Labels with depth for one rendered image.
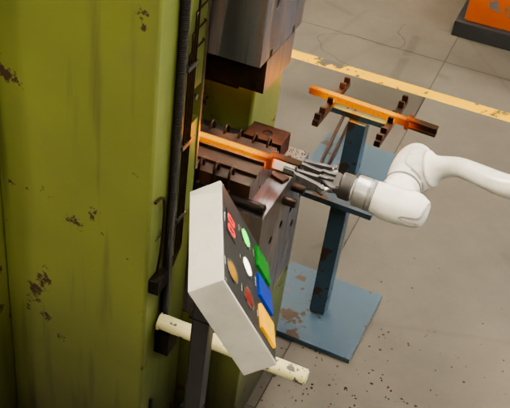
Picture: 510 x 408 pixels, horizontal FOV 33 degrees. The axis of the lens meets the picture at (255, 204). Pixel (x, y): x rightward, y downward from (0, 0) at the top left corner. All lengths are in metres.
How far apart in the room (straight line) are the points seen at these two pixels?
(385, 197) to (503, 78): 3.18
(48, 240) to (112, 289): 0.22
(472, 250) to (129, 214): 2.13
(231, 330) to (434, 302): 1.90
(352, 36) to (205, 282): 3.93
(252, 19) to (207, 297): 0.68
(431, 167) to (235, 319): 0.86
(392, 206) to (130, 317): 0.76
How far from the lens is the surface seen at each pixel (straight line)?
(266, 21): 2.08
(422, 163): 2.44
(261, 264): 2.06
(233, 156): 2.47
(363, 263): 3.74
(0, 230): 2.46
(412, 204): 2.35
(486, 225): 4.16
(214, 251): 1.82
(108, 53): 1.97
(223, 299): 1.78
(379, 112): 2.88
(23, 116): 2.20
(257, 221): 2.38
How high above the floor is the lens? 2.37
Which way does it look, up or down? 37 degrees down
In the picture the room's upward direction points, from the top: 8 degrees clockwise
